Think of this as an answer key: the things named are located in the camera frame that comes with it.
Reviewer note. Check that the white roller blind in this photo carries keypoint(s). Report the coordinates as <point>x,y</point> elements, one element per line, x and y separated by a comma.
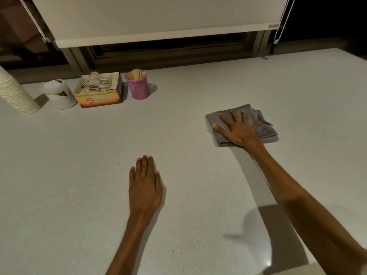
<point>160,17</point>

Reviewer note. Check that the person's right hand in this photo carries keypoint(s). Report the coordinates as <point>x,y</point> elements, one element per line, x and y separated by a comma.
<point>242,131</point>

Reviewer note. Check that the pink mesh cup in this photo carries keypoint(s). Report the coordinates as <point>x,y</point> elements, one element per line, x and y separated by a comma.
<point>139,88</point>

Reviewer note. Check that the person's right forearm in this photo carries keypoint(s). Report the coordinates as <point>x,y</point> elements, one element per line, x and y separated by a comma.
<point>304,209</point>

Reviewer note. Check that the person's left little finger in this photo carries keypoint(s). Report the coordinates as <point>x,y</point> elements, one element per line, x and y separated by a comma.
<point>132,174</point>

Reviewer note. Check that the person's right little finger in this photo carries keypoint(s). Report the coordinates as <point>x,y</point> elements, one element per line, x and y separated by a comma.
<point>256,125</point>

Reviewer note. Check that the orange cardboard box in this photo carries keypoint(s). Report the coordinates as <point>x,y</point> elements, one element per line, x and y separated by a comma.
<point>99,97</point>

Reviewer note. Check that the white plastic jar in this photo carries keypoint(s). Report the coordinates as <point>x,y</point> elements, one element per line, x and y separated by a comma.
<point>58,95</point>

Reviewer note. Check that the grey cloth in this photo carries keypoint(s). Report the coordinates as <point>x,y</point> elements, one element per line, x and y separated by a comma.
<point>266,131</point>

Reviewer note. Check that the person's left middle finger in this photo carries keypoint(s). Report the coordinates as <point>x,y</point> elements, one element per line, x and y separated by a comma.
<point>145,166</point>

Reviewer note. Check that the person's right thumb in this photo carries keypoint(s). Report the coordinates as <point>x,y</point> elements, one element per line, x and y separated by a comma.
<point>220,129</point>

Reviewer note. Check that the stack of white paper cups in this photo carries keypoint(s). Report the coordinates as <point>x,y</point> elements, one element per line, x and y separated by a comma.
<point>14,95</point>

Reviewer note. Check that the person's left thumb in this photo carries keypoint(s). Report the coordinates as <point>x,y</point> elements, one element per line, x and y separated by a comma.
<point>157,178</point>

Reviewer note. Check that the pile of paper sachets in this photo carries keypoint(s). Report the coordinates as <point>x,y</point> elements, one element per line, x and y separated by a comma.
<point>96,82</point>

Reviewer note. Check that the brown window frame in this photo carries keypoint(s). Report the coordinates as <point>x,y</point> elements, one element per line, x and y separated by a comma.
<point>172,54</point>

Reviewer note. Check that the person's left forearm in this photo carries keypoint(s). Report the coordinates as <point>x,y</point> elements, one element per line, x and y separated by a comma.
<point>132,249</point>

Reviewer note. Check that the person's left hand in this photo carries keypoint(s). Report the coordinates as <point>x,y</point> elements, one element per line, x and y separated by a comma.
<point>145,194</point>

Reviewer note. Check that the bundle of wooden stir sticks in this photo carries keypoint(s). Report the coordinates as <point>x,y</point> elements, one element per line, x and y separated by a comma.
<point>136,74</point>

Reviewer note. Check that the person's right middle finger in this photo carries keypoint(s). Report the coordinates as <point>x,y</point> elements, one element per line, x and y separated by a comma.
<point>234,116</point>

